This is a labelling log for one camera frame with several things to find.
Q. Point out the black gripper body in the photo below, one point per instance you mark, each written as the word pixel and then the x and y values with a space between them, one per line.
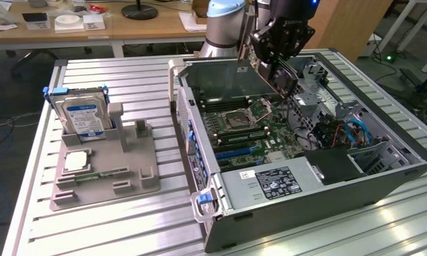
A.
pixel 288 12

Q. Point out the graphics card with metal bracket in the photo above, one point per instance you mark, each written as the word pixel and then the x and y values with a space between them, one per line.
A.
pixel 280 80

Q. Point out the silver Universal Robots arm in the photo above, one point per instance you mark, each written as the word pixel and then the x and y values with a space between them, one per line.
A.
pixel 220 26

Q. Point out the wooden cabinet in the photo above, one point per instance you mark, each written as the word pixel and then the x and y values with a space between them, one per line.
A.
pixel 341 26

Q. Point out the stack of white papers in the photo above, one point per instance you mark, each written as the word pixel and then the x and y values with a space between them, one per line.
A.
pixel 192 25

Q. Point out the brown cardboard box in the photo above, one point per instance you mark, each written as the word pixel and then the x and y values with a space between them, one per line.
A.
pixel 199 8

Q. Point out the metal socket cover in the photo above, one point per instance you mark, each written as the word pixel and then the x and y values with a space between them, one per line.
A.
pixel 261 108

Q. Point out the metal drive cage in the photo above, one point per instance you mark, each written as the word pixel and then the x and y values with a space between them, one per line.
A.
pixel 305 106

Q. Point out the device with green light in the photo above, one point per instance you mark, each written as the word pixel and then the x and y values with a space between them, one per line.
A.
pixel 388 57

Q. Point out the CPU socket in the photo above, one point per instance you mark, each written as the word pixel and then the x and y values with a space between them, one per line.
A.
pixel 240 120

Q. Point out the green motherboard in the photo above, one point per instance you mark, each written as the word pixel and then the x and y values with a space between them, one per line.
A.
pixel 269 128

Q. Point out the long wooden desk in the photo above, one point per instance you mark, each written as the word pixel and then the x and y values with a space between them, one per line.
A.
pixel 145 29

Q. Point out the black RAM stick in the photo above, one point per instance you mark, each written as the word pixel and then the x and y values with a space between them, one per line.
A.
pixel 241 136

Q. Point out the round black stand base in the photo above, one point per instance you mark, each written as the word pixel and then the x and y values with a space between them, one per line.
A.
pixel 138 12

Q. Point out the blue expansion slot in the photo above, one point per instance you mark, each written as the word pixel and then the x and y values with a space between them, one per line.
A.
pixel 235 153

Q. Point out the small silver chipset heatsink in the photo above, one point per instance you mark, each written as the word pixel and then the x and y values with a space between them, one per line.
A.
pixel 279 156

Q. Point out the black air shroud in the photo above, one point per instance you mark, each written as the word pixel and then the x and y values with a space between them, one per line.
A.
pixel 331 165

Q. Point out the red packet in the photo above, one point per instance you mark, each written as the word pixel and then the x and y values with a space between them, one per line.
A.
pixel 97 8

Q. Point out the metal disk bay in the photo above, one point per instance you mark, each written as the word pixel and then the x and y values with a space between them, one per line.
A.
pixel 376 160

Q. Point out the small white printed box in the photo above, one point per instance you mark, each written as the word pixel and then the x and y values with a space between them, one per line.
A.
pixel 92 22

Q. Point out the grey power supply unit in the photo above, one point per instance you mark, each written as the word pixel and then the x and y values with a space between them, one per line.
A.
pixel 248 192

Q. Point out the white box with round dish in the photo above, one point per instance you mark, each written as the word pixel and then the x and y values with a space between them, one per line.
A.
pixel 69 24

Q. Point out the hard disk with blue caddy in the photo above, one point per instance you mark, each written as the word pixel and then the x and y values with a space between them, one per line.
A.
pixel 80 117

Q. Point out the black open PC case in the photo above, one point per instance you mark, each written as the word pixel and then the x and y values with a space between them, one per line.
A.
pixel 305 208

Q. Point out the grey parts rack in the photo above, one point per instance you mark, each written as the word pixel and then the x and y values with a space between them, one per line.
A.
pixel 106 160

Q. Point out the white box with black top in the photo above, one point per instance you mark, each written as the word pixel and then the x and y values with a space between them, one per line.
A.
pixel 37 21

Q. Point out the silver CPU chip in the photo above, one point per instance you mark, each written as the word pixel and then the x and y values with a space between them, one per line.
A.
pixel 74 161

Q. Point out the green RAM stick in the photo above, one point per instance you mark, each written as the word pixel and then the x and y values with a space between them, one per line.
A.
pixel 92 176

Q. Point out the white paper note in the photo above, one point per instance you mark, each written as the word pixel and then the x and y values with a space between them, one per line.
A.
pixel 2 27

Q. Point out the white table frame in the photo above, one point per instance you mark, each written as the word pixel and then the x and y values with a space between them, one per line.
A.
pixel 398 29

